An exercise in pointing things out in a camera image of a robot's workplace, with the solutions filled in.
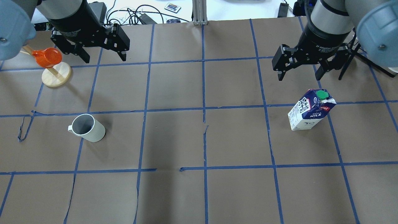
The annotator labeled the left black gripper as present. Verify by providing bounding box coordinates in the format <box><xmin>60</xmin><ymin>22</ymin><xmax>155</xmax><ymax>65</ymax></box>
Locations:
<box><xmin>46</xmin><ymin>1</ymin><xmax>130</xmax><ymax>63</ymax></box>

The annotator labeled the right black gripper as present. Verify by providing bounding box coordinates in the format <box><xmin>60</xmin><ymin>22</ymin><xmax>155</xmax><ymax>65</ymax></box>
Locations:
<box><xmin>272</xmin><ymin>24</ymin><xmax>351</xmax><ymax>81</ymax></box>

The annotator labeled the blue white milk carton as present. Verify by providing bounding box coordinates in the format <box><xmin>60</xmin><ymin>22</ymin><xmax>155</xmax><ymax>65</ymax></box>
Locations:
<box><xmin>288</xmin><ymin>88</ymin><xmax>337</xmax><ymax>131</ymax></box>

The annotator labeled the white ceramic mug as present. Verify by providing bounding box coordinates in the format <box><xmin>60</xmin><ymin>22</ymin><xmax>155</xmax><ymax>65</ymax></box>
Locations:
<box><xmin>68</xmin><ymin>114</ymin><xmax>106</xmax><ymax>142</ymax></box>

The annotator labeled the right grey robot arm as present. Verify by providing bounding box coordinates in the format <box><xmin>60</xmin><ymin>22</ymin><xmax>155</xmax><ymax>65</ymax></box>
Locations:
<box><xmin>272</xmin><ymin>0</ymin><xmax>398</xmax><ymax>81</ymax></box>

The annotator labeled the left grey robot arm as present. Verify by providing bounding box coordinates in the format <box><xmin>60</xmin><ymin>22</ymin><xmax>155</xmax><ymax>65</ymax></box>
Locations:
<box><xmin>0</xmin><ymin>0</ymin><xmax>130</xmax><ymax>63</ymax></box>

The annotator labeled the orange plastic cup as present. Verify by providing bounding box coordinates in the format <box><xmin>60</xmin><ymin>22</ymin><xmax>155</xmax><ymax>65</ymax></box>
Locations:
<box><xmin>32</xmin><ymin>47</ymin><xmax>62</xmax><ymax>68</ymax></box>

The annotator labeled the black tripod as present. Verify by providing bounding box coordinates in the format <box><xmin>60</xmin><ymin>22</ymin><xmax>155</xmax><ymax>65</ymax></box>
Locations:
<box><xmin>338</xmin><ymin>28</ymin><xmax>397</xmax><ymax>80</ymax></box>

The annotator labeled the black box on desk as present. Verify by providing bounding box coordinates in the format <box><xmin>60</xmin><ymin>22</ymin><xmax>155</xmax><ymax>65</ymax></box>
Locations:
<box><xmin>277</xmin><ymin>3</ymin><xmax>289</xmax><ymax>17</ymax></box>

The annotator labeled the black power adapter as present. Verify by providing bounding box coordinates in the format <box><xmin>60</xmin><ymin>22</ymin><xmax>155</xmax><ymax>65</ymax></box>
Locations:
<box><xmin>138</xmin><ymin>14</ymin><xmax>157</xmax><ymax>25</ymax></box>

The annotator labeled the remote control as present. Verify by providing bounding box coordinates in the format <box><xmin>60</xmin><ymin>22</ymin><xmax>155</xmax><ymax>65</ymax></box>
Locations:
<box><xmin>164</xmin><ymin>3</ymin><xmax>181</xmax><ymax>14</ymax></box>

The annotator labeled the black cable bundle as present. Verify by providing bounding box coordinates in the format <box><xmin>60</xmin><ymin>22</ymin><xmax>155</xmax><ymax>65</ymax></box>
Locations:
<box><xmin>106</xmin><ymin>0</ymin><xmax>190</xmax><ymax>26</ymax></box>

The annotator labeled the aluminium frame post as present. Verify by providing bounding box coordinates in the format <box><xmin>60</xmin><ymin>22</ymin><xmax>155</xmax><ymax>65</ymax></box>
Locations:
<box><xmin>192</xmin><ymin>0</ymin><xmax>208</xmax><ymax>26</ymax></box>

